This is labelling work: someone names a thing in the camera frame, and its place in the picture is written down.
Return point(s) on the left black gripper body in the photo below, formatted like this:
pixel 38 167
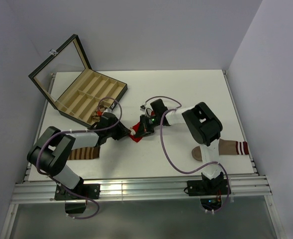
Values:
pixel 116 132

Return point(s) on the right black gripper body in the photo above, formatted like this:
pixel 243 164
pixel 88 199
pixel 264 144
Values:
pixel 149 123

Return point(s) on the red christmas sock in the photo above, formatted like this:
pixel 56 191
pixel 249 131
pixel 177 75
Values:
pixel 145 126

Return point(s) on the tan argyle sock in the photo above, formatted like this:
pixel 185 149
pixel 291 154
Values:
pixel 96 115

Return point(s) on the black compartment display box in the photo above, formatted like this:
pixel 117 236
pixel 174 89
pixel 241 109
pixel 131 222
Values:
pixel 68 82

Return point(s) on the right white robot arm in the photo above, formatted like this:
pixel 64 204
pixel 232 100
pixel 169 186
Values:
pixel 203 124

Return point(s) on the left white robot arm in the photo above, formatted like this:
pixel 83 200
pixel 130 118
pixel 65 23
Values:
pixel 51 151

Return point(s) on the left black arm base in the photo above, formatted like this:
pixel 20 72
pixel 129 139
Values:
pixel 76 200

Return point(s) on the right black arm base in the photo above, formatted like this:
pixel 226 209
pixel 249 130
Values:
pixel 210 191

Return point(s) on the brown striped sock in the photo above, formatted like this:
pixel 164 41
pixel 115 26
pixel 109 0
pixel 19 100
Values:
pixel 84 153

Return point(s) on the tan sock maroon stripes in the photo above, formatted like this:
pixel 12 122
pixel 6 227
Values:
pixel 225 147

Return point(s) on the aluminium frame rail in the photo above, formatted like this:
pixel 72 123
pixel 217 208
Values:
pixel 138 189

